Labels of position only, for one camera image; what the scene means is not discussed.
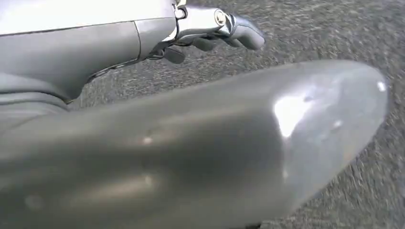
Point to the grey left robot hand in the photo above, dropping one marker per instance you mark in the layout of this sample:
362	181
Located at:
205	151

